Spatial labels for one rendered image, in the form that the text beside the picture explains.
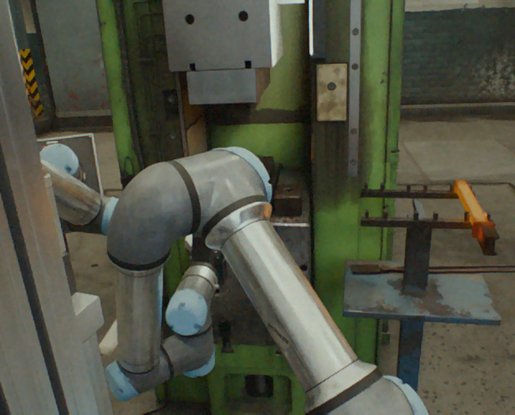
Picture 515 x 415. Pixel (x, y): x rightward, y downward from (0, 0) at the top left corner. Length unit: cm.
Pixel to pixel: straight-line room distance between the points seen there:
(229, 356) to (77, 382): 136
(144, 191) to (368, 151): 104
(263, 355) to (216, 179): 110
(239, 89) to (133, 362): 84
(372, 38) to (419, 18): 598
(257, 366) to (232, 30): 110
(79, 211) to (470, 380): 188
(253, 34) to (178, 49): 22
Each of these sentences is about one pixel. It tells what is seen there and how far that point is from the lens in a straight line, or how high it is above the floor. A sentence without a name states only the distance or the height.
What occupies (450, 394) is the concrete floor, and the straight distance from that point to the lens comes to 231.
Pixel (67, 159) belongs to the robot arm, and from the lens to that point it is 108.
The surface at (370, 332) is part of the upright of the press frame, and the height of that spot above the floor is 38.
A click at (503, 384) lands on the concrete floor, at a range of 242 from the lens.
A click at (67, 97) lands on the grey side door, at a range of 837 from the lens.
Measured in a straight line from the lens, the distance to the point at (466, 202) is 135.
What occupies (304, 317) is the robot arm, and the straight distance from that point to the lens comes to 67.
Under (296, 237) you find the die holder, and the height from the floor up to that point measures 87.
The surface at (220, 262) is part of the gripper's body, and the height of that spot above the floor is 99.
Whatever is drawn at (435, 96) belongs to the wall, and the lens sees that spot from 770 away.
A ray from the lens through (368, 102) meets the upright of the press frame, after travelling 159.
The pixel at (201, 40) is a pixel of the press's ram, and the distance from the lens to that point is 145.
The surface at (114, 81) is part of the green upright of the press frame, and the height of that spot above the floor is 133.
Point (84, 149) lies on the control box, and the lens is 156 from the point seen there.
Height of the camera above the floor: 150
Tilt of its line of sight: 21 degrees down
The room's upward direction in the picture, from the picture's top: 3 degrees counter-clockwise
